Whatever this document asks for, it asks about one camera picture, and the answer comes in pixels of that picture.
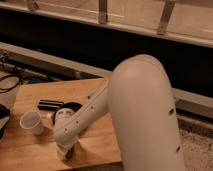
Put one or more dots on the cream wedge-shaped end effector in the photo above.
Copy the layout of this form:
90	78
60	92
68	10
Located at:
62	154

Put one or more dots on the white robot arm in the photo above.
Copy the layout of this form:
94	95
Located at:
139	98

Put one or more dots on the white box in pan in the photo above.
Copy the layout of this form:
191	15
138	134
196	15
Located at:
63	114

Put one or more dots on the white plastic cup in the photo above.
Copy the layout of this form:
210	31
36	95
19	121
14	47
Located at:
31	121

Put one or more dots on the black frying pan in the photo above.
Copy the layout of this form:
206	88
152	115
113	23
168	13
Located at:
71	105

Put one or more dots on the black rectangular case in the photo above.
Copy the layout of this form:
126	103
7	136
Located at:
49	105

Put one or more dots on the dark object at left edge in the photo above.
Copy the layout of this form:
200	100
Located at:
4	118

